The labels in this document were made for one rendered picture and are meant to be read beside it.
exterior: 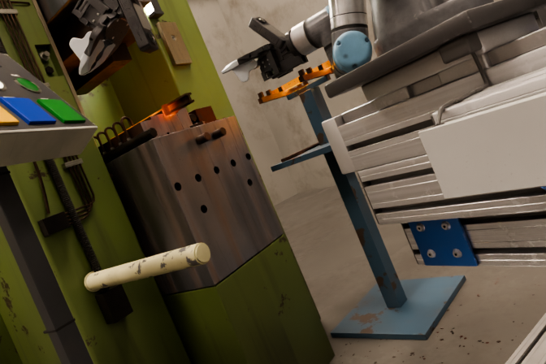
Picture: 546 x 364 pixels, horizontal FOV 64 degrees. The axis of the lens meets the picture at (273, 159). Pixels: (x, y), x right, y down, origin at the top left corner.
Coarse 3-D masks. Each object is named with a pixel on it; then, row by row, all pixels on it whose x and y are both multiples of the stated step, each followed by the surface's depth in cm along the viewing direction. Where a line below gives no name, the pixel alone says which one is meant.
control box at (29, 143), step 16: (0, 64) 94; (16, 64) 99; (0, 80) 86; (16, 80) 91; (32, 80) 98; (0, 96) 81; (16, 96) 86; (32, 96) 91; (48, 96) 96; (48, 112) 89; (0, 128) 72; (16, 128) 75; (32, 128) 79; (48, 128) 83; (64, 128) 88; (80, 128) 93; (96, 128) 99; (0, 144) 73; (16, 144) 77; (32, 144) 81; (48, 144) 86; (64, 144) 91; (80, 144) 97; (0, 160) 76; (16, 160) 80; (32, 160) 85
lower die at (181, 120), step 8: (160, 112) 136; (184, 112) 143; (144, 120) 133; (152, 120) 132; (160, 120) 134; (168, 120) 137; (176, 120) 139; (184, 120) 142; (136, 128) 129; (144, 128) 128; (160, 128) 133; (168, 128) 136; (176, 128) 138; (184, 128) 141; (120, 136) 134; (104, 144) 139; (112, 144) 137
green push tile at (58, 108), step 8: (40, 104) 89; (48, 104) 90; (56, 104) 93; (64, 104) 96; (56, 112) 89; (64, 112) 92; (72, 112) 95; (64, 120) 89; (72, 120) 91; (80, 120) 94
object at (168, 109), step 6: (180, 96) 132; (186, 96) 132; (174, 102) 135; (180, 102) 134; (186, 102) 131; (192, 102) 134; (162, 108) 136; (168, 108) 136; (174, 108) 136; (180, 108) 135; (168, 114) 136; (132, 126) 147
